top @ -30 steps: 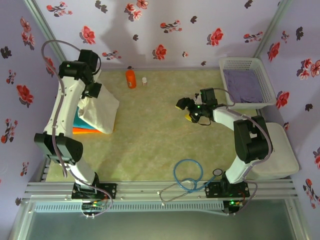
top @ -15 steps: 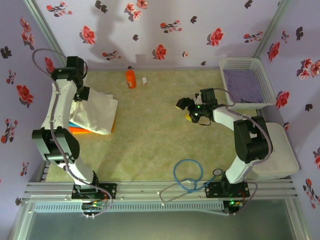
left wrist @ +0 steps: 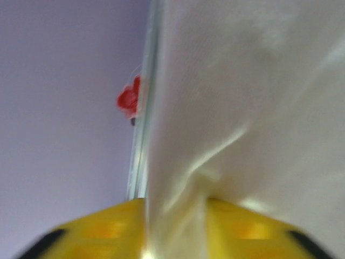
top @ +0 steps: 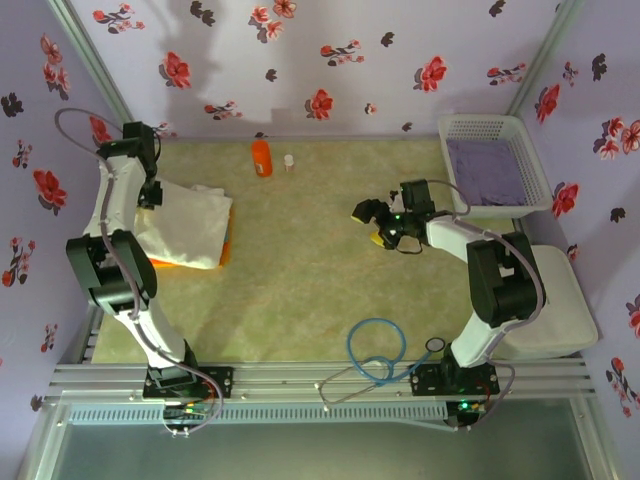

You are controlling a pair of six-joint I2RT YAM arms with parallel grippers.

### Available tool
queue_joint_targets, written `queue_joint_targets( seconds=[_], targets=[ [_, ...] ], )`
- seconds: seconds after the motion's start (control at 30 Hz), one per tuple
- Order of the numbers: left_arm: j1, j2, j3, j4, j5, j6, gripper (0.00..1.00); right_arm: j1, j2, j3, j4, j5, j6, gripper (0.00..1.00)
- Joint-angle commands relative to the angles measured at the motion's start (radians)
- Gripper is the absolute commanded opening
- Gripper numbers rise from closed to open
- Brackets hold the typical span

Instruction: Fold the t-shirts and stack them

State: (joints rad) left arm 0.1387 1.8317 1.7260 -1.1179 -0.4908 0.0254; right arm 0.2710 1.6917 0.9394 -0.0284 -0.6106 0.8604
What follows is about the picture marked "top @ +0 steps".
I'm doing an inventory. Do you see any grey right arm cable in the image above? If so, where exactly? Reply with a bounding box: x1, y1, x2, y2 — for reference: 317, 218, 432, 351
427, 179, 547, 432

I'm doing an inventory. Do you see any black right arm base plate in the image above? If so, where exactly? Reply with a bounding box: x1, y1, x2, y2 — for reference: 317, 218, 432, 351
409, 364, 501, 399

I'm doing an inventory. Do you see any blue stethoscope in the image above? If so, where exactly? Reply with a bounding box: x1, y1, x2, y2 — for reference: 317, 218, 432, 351
313, 318, 447, 412

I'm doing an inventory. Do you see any purple t-shirt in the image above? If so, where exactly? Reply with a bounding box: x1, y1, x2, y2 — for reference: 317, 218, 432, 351
446, 138, 527, 206

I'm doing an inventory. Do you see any white perforated plastic basket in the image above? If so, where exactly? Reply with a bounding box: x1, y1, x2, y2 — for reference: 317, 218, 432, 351
437, 113, 555, 219

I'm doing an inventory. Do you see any aluminium rail frame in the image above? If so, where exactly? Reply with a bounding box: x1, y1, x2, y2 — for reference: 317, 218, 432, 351
44, 362, 599, 401

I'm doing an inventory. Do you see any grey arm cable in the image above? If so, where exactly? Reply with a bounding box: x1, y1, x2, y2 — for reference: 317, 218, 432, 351
53, 107, 226, 437
427, 179, 547, 432

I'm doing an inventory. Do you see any grey left arm cable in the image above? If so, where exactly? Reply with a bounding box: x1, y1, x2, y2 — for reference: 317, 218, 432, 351
53, 107, 226, 437

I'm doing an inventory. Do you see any white t-shirt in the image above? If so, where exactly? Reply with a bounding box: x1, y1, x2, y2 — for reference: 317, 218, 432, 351
134, 178, 234, 270

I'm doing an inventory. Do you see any grey slotted cable duct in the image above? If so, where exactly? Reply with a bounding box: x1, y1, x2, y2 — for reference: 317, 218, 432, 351
67, 402, 449, 426

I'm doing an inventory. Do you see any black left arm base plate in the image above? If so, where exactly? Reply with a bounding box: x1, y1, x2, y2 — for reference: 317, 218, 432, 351
143, 366, 235, 400

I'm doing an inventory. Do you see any orange plastic bottle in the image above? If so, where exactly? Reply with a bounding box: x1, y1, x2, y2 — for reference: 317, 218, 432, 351
250, 139, 274, 179

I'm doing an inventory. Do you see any aluminium corner post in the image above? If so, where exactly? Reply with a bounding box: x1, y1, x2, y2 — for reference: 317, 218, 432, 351
507, 0, 586, 116
47, 0, 150, 151

